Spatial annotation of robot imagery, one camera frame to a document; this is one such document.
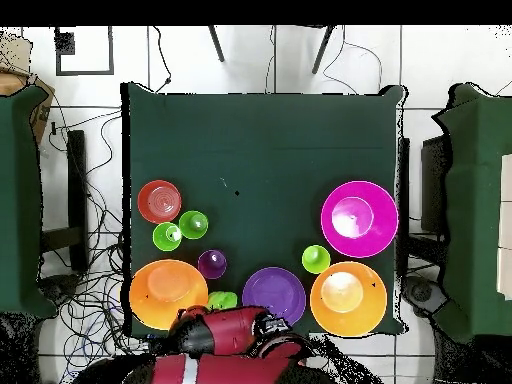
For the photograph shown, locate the brown cardboard box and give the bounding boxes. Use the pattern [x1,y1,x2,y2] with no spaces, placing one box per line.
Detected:
[0,31,56,145]

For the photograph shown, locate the purple plastic cup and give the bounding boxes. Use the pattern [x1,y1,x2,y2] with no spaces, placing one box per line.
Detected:
[197,249,228,280]

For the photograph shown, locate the black equipment box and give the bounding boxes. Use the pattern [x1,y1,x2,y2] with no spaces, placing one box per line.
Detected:
[419,134,450,234]

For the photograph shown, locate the large orange plastic bowl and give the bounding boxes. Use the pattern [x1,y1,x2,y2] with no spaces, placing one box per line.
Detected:
[309,261,388,338]
[128,258,210,332]

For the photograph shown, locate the green plastic cup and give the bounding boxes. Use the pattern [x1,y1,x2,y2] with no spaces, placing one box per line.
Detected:
[152,221,184,253]
[178,210,210,241]
[301,244,332,275]

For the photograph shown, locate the black tripod leg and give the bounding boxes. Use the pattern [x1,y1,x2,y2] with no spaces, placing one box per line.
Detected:
[311,25,338,76]
[207,25,226,64]

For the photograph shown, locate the thin black cable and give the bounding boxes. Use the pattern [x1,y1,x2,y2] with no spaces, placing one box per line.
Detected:
[321,25,384,96]
[150,25,173,94]

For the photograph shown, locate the grey round stand base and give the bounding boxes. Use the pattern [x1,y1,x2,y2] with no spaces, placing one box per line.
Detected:
[401,274,447,318]

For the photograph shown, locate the purple plastic bowl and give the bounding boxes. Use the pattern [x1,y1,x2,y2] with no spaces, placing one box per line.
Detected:
[241,266,307,326]

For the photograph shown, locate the large pink plastic bowl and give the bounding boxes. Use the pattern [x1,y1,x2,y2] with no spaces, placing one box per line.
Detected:
[320,180,400,259]

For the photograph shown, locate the dark green table cloth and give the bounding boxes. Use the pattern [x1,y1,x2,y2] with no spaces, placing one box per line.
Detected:
[120,82,409,337]

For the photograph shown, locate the black square floor frame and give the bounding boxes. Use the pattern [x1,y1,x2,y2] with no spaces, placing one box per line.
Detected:
[54,25,115,77]

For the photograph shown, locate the small red plastic bowl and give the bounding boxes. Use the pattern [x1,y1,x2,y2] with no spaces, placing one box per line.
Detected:
[137,179,183,225]

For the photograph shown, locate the black stand bar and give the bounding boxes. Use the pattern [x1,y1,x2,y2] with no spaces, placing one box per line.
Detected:
[39,129,90,273]
[395,137,411,277]

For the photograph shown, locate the small green plastic bowl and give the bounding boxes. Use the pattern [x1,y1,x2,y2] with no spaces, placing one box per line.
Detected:
[206,290,239,312]

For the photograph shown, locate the green side table cloth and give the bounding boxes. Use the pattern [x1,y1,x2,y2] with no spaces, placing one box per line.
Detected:
[0,85,59,321]
[430,82,512,345]

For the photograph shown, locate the tangle of floor cables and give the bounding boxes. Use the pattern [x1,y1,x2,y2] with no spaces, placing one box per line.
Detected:
[37,107,137,384]

